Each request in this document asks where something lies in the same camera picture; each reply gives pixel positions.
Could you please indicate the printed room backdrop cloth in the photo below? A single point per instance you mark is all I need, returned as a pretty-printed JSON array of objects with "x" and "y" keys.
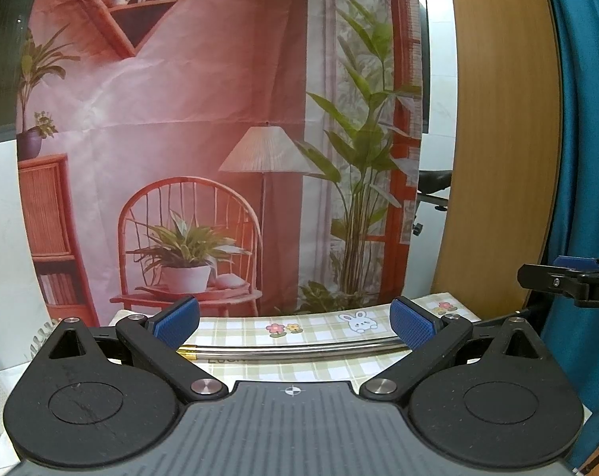
[{"x": 205, "y": 109}]

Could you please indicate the long metal pole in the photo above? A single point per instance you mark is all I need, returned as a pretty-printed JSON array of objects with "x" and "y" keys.
[{"x": 304, "y": 349}]

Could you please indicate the checkered bunny tablecloth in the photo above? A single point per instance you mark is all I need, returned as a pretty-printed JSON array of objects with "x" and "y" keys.
[{"x": 329, "y": 369}]

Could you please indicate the blue curtain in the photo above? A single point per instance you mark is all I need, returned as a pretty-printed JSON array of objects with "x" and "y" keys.
[{"x": 591, "y": 109}]

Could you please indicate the grey toothed rack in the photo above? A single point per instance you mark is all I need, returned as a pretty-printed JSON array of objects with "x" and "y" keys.
[{"x": 42, "y": 339}]

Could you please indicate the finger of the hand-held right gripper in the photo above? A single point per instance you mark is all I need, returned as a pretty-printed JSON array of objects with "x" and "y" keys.
[
  {"x": 547, "y": 277},
  {"x": 577, "y": 262}
]

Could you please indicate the wooden panel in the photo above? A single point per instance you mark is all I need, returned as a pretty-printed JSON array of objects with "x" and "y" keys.
[{"x": 502, "y": 134}]

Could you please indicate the black office chair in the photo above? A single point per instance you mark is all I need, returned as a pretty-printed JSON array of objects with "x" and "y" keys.
[{"x": 433, "y": 181}]

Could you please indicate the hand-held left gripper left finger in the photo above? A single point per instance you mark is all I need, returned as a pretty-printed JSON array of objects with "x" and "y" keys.
[{"x": 175, "y": 322}]

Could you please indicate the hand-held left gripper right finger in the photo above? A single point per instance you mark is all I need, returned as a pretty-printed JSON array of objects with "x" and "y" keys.
[{"x": 413, "y": 325}]

